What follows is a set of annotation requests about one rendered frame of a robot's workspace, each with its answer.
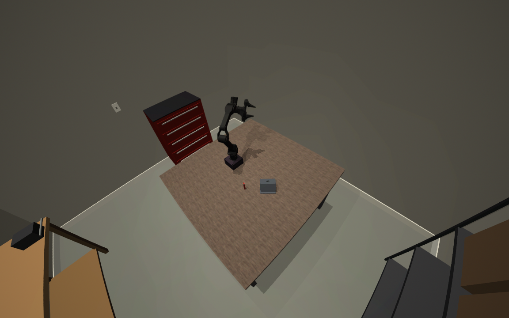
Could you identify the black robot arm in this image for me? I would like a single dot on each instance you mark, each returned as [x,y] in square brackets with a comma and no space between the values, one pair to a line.
[230,109]

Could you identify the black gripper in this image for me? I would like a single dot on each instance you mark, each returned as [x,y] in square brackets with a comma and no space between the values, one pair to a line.
[246,103]

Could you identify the grey sloped panel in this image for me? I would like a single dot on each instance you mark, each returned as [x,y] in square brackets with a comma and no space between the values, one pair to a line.
[267,186]

